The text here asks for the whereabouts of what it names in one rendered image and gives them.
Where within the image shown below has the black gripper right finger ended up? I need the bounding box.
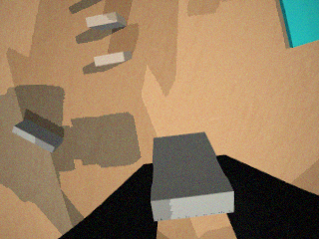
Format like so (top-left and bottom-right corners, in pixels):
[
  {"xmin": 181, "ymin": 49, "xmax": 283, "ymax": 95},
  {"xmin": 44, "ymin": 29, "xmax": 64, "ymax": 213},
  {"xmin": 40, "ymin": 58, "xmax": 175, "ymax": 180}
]
[{"xmin": 216, "ymin": 155, "xmax": 319, "ymax": 239}]

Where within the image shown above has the grey rectangular block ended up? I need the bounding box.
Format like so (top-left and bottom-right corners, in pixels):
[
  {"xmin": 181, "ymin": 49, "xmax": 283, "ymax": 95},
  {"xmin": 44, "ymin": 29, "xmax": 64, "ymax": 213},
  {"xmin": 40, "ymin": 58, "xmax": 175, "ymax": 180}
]
[
  {"xmin": 12, "ymin": 119, "xmax": 63, "ymax": 152},
  {"xmin": 152, "ymin": 131, "xmax": 234, "ymax": 222},
  {"xmin": 87, "ymin": 12, "xmax": 127, "ymax": 31},
  {"xmin": 95, "ymin": 51, "xmax": 133, "ymax": 67}
]

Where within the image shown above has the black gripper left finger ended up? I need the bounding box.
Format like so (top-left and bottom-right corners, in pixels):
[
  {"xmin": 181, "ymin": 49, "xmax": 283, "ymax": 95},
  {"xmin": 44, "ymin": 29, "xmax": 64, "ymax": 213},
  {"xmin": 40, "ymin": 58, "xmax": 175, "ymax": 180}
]
[{"xmin": 59, "ymin": 163, "xmax": 159, "ymax": 239}]

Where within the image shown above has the cyan flat rectangular slab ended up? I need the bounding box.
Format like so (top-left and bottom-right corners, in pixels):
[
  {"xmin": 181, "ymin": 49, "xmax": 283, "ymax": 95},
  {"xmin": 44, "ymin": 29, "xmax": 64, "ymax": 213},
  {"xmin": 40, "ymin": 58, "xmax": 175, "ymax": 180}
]
[{"xmin": 279, "ymin": 0, "xmax": 319, "ymax": 48}]

